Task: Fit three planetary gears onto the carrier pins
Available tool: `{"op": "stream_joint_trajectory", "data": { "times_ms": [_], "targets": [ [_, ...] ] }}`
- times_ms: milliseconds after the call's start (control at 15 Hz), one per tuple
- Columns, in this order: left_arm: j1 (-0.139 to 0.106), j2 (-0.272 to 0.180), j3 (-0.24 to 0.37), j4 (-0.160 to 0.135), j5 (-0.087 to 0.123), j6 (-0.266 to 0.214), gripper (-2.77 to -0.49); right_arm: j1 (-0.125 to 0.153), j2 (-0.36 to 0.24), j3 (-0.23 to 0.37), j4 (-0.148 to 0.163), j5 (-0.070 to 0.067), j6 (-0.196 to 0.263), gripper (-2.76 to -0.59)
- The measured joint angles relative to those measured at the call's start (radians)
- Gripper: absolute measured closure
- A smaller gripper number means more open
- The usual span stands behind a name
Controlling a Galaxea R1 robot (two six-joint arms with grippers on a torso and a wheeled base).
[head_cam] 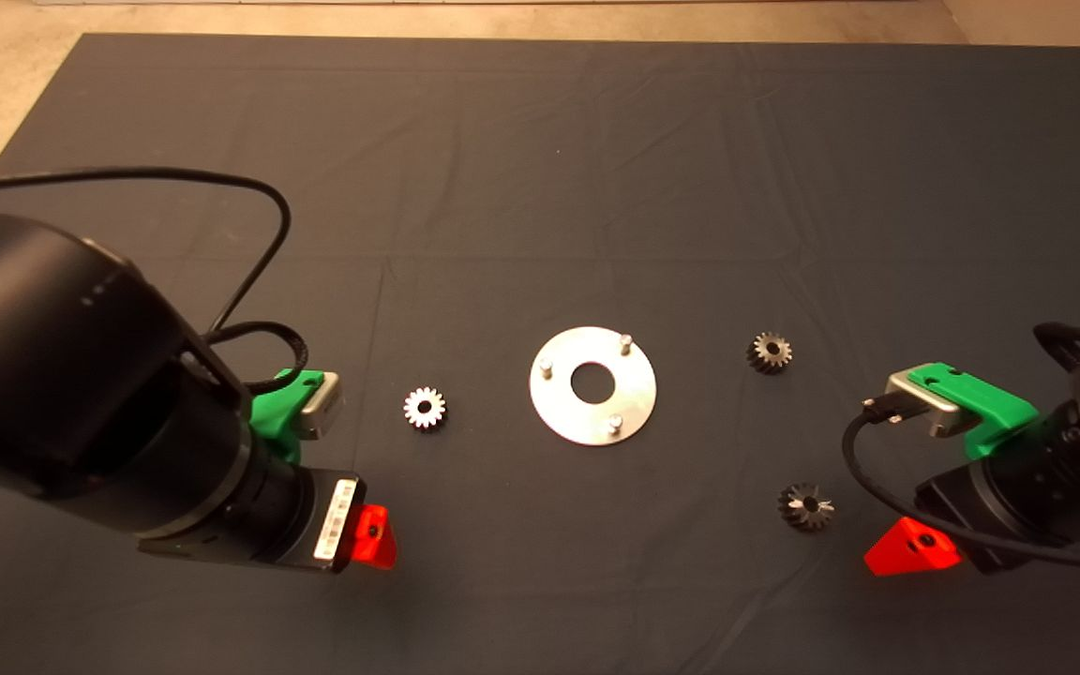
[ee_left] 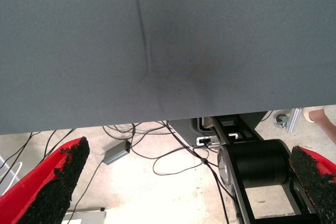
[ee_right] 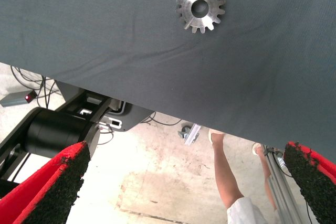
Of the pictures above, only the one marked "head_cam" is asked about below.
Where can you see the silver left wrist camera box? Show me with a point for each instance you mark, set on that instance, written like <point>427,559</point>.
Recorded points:
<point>322,412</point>

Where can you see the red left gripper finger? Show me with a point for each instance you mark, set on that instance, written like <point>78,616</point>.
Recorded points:
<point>376,544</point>

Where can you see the steel planetary gear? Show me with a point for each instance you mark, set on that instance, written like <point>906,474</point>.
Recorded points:
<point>793,511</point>
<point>416,417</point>
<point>777,361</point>

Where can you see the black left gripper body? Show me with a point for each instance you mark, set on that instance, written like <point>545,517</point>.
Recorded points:
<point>310,525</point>

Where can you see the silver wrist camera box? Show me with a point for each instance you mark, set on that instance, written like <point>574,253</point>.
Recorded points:
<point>322,412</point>
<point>924,398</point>

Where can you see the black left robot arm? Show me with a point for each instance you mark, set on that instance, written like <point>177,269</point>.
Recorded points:
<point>52,356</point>

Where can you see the green left camera mount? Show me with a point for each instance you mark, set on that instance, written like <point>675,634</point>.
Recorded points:
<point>273,417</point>

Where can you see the green right camera mount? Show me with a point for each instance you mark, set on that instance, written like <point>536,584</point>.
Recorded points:
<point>990,403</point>

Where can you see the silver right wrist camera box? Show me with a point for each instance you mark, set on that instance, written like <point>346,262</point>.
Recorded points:
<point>924,398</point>

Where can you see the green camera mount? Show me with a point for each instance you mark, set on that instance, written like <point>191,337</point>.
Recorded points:
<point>990,403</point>
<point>273,417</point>

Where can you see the dark grey table cloth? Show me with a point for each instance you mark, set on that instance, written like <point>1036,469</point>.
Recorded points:
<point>540,187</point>

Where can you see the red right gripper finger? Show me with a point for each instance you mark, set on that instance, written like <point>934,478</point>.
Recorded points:
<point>910,553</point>

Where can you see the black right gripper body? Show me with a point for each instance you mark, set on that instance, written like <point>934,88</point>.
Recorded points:
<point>971,506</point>

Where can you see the round metal carrier plate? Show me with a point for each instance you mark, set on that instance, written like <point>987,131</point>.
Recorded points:
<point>634,394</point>

